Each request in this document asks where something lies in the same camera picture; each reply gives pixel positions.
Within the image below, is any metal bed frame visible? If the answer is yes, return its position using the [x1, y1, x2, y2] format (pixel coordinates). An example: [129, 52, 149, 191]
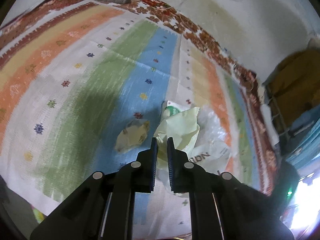
[265, 80, 292, 140]

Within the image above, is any blue cloth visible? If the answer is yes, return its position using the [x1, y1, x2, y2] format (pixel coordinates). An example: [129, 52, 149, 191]
[285, 110, 320, 167]

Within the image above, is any white mattress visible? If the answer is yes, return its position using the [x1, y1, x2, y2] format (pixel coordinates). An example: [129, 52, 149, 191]
[259, 104, 279, 145]

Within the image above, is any brown floral bedsheet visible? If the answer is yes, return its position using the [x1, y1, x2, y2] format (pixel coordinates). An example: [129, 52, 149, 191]
[0, 0, 283, 197]

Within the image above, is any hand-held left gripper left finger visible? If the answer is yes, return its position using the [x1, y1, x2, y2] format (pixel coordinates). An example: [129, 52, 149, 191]
[30, 137, 158, 240]

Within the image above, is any green and white carton box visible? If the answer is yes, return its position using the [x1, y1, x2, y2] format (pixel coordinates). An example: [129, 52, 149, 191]
[163, 100, 188, 118]

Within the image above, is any pale yellow paper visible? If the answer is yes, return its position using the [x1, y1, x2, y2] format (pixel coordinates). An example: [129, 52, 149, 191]
[153, 107, 201, 179]

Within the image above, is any beige crumpled wrapper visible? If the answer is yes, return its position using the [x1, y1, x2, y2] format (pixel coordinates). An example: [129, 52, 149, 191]
[114, 120, 151, 155]

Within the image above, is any yellow cloth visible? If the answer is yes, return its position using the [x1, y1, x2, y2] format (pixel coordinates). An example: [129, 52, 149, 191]
[271, 50, 320, 128]

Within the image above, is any clear plastic bag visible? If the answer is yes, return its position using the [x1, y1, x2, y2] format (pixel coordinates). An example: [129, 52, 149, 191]
[186, 105, 236, 178]

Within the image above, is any striped colourful blanket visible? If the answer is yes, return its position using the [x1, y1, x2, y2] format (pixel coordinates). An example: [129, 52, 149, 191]
[0, 1, 280, 238]

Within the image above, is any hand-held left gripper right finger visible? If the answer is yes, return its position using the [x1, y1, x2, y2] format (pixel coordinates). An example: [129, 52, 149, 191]
[167, 137, 294, 240]

